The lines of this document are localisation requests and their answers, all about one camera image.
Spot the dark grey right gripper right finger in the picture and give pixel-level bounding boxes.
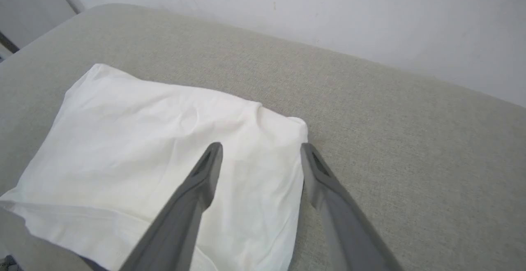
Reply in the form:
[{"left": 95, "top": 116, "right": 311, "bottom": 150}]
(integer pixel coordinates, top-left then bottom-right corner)
[{"left": 300, "top": 142, "right": 405, "bottom": 271}]

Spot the black and white shirt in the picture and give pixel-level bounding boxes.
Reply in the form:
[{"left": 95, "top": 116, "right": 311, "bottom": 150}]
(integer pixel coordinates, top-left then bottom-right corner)
[{"left": 0, "top": 63, "right": 309, "bottom": 271}]

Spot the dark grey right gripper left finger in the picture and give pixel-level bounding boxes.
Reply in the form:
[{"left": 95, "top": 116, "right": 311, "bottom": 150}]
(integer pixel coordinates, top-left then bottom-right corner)
[{"left": 119, "top": 142, "right": 224, "bottom": 271}]

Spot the white cabinet with dark slot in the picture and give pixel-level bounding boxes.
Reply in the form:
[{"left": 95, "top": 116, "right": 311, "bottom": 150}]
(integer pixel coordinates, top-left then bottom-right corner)
[{"left": 0, "top": 0, "right": 85, "bottom": 60}]

